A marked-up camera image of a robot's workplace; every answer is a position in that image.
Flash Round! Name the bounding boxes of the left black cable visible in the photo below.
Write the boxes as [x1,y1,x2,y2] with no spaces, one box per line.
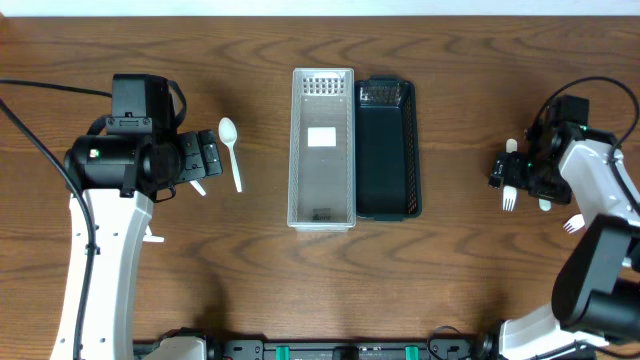
[0,78,114,360]

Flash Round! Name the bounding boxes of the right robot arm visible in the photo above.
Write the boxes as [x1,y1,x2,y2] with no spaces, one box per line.
[473,95,639,359]

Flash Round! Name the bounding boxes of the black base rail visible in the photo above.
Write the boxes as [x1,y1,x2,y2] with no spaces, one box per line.
[133,328,499,360]

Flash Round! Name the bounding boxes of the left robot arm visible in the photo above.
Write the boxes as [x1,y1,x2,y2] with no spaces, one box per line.
[51,74,223,359]

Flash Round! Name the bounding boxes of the right black cable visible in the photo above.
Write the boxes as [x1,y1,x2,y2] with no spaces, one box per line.
[529,75,640,216]

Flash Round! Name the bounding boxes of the black cable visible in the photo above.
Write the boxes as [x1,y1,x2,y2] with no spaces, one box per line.
[0,78,114,360]
[529,75,640,216]

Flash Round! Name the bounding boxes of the white plastic fork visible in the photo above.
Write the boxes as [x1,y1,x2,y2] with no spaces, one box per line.
[502,138,517,212]
[539,199,552,212]
[563,214,585,234]

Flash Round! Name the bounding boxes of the clear plastic basket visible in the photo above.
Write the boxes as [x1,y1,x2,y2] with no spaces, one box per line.
[287,68,356,232]

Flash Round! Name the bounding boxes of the black plastic basket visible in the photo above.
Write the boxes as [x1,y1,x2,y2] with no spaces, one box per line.
[355,75,422,222]

